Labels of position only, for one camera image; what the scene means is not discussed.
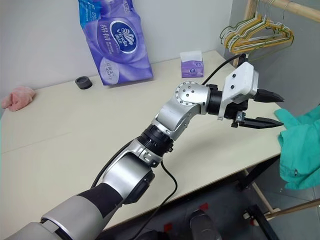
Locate black metal table frame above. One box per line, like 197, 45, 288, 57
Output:
237, 154, 282, 240

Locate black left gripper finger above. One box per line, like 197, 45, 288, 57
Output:
241, 116, 285, 130
254, 88, 286, 103

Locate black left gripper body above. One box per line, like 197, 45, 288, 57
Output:
223, 99, 250, 128

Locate green shorts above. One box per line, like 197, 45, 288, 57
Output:
274, 104, 320, 191

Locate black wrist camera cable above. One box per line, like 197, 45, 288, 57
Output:
201, 53, 248, 85

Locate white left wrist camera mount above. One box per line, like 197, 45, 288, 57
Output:
217, 61, 260, 122

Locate pink cloth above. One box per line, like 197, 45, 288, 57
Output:
1, 85, 37, 112

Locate dark grey rounded shape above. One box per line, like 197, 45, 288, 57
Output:
188, 209, 219, 240

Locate yellow wire hanger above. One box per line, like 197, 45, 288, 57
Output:
226, 1, 293, 52

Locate large purple tissue pack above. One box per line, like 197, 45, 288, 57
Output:
76, 0, 154, 87

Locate black round cap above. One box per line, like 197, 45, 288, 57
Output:
75, 76, 94, 91

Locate white wire hanger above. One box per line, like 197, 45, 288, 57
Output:
219, 0, 292, 48

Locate small purple tissue pack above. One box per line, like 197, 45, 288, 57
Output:
180, 50, 206, 79

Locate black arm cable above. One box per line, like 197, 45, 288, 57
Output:
90, 141, 179, 238

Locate bunch of clothes hangers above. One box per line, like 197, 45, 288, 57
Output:
223, 0, 295, 54

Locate wooden clothes rack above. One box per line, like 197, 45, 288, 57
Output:
243, 0, 320, 221

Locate green wire hanger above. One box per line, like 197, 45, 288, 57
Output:
246, 2, 295, 63

